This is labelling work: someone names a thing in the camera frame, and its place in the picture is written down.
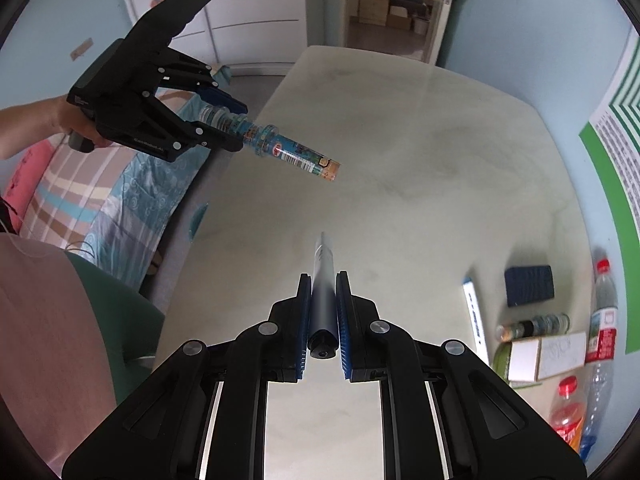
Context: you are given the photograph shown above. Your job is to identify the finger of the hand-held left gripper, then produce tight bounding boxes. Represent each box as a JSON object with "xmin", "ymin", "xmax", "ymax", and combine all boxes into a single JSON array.
[
  {"xmin": 156, "ymin": 49, "xmax": 249, "ymax": 116},
  {"xmin": 141, "ymin": 90, "xmax": 246, "ymax": 155}
]

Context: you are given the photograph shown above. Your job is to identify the person's left forearm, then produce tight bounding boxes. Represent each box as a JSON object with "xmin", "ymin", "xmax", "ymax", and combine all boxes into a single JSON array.
[{"xmin": 0, "ymin": 99, "xmax": 62, "ymax": 161}]

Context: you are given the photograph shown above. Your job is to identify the person's green trousers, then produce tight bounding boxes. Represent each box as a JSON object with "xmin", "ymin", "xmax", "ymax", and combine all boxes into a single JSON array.
[{"xmin": 65, "ymin": 250, "xmax": 166, "ymax": 378}]

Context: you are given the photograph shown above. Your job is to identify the striped patchwork blanket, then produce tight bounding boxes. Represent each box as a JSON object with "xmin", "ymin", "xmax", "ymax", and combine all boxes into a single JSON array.
[{"xmin": 15, "ymin": 67, "xmax": 236, "ymax": 286}]

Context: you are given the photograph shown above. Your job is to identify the person's left hand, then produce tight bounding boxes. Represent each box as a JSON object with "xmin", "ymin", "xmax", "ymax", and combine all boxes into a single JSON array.
[{"xmin": 50, "ymin": 96, "xmax": 117, "ymax": 150}]

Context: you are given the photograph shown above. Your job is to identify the wooden cabinet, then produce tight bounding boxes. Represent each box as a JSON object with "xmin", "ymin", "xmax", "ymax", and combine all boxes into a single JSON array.
[{"xmin": 359, "ymin": 0, "xmax": 389, "ymax": 26}]

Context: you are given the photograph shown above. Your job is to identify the white cardboard box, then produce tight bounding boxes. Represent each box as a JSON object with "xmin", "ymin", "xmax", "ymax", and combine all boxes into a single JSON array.
[{"xmin": 507, "ymin": 331, "xmax": 588, "ymax": 383}]

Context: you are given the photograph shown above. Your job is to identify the pink pillow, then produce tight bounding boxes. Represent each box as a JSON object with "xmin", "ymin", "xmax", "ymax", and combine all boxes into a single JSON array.
[{"xmin": 0, "ymin": 137, "xmax": 63, "ymax": 221}]

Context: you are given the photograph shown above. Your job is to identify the green striped wall poster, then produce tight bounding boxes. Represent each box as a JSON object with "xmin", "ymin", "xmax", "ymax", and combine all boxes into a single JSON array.
[{"xmin": 579, "ymin": 27, "xmax": 640, "ymax": 356}]

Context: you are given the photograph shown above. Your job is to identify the person's pink shirt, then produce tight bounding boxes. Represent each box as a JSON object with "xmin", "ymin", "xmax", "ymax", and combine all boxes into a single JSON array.
[{"xmin": 0, "ymin": 234, "xmax": 121, "ymax": 467}]

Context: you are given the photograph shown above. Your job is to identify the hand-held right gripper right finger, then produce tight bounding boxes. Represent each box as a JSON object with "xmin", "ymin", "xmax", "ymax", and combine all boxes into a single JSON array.
[{"xmin": 335, "ymin": 271, "xmax": 587, "ymax": 480}]

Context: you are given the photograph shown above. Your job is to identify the dark green door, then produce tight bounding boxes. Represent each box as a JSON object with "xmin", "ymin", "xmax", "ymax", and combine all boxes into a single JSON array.
[{"xmin": 434, "ymin": 0, "xmax": 462, "ymax": 67}]

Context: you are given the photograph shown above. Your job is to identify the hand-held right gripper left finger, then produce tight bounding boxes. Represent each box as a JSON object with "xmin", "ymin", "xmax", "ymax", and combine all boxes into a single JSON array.
[{"xmin": 61, "ymin": 274, "xmax": 313, "ymax": 480}]

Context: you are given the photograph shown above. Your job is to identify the red label clear water bottle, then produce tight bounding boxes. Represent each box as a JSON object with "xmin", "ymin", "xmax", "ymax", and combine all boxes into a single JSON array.
[{"xmin": 582, "ymin": 258, "xmax": 620, "ymax": 386}]

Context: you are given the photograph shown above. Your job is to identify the blue label clear water bottle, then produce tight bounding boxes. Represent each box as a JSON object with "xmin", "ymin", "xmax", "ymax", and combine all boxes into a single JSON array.
[{"xmin": 579, "ymin": 360, "xmax": 615, "ymax": 465}]

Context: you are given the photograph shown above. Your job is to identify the small bottle with black band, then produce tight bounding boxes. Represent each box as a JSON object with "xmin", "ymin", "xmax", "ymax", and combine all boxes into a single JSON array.
[{"xmin": 495, "ymin": 312, "xmax": 572, "ymax": 343}]

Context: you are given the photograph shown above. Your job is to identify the grey metal pen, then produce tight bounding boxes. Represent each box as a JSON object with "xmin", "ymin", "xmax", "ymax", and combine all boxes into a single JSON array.
[{"xmin": 306, "ymin": 231, "xmax": 342, "ymax": 360}]

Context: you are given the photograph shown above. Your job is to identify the small bottle with colourful label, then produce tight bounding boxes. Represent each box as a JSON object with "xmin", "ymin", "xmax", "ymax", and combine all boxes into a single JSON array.
[{"xmin": 197, "ymin": 102, "xmax": 342, "ymax": 186}]

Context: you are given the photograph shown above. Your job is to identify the white wardrobe with guitar print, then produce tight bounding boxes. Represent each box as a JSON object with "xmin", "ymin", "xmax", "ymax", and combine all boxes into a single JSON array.
[{"xmin": 114, "ymin": 0, "xmax": 308, "ymax": 68}]

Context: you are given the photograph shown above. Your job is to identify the orange label bottle red cap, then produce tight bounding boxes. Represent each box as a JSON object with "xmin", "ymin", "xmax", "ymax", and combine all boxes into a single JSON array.
[{"xmin": 549, "ymin": 375, "xmax": 588, "ymax": 463}]

